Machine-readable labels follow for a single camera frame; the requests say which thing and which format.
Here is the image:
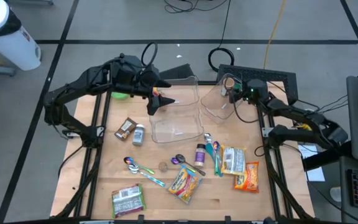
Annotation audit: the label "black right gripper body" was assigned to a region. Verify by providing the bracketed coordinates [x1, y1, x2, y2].
[234, 78, 254, 104]

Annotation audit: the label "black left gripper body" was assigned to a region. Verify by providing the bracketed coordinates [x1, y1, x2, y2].
[112, 55, 155, 97]

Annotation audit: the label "brown food packet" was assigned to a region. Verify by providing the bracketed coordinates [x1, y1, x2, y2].
[114, 116, 138, 142]

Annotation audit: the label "iridescent spoon green handle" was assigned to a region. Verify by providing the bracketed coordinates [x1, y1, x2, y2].
[123, 156, 156, 175]

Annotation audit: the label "yellow Maruchan ramen pack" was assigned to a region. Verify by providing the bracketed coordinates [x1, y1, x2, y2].
[219, 144, 247, 176]

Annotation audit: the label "blue-edged Maruchan ramen pack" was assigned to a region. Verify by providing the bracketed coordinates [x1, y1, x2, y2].
[167, 164, 203, 205]

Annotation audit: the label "dark grey flat panel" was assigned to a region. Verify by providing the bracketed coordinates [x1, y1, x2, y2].
[159, 63, 196, 80]

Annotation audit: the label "clear plastic bin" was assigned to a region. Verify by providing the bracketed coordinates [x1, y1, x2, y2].
[200, 73, 249, 125]
[154, 75, 200, 108]
[149, 104, 204, 144]

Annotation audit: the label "green bowl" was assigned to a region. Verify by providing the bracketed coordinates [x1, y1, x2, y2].
[110, 91, 131, 101]

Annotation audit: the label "black mesh equipment box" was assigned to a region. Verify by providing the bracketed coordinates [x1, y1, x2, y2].
[216, 63, 298, 105]

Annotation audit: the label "grey-lid barcode spice bottle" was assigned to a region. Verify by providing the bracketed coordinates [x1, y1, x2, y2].
[132, 123, 145, 147]

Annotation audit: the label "dark grey metal spoon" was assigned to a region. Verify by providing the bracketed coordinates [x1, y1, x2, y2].
[175, 154, 207, 177]

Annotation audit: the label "rainbow bowl spoon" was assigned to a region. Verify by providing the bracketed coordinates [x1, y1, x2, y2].
[212, 140, 223, 175]

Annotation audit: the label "pink black-cap spice bottle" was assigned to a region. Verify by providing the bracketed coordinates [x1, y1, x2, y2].
[194, 143, 207, 168]

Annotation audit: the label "orange ramen pack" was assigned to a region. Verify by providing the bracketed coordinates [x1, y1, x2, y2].
[233, 161, 260, 194]

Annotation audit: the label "green-edged ramen pack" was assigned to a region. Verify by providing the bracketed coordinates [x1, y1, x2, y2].
[111, 183, 147, 219]

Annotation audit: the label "white paper sheet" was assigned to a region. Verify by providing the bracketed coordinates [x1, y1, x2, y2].
[297, 143, 326, 183]

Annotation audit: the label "white trash can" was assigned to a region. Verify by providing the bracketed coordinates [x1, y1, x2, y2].
[0, 0, 42, 72]

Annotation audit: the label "white computer mouse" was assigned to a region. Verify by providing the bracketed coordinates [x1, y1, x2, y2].
[329, 185, 343, 203]

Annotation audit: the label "coiled black floor cable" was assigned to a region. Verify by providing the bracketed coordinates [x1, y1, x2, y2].
[208, 0, 236, 73]

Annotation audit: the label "purple spoon green handle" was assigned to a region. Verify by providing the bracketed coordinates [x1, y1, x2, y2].
[170, 157, 197, 174]

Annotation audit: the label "yellow power cable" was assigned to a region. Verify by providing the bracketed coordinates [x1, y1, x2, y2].
[263, 0, 288, 70]

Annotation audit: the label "tangled black floor cables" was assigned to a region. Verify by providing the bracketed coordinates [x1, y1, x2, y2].
[163, 0, 229, 14]

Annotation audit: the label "black aluminium table frame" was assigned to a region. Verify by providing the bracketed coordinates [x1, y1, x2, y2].
[50, 79, 316, 224]

